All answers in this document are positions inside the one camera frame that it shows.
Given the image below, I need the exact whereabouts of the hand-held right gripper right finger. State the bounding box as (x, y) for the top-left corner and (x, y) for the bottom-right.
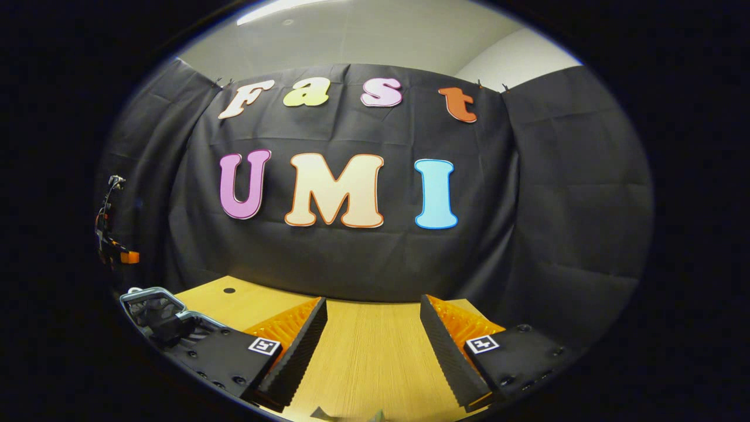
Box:
(418, 294), (582, 410)

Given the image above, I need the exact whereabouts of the white suitcase with silver frame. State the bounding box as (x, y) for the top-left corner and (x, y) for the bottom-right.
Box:
(120, 286), (230, 351)

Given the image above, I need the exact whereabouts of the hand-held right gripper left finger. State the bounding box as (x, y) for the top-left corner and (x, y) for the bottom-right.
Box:
(175, 297), (329, 413)

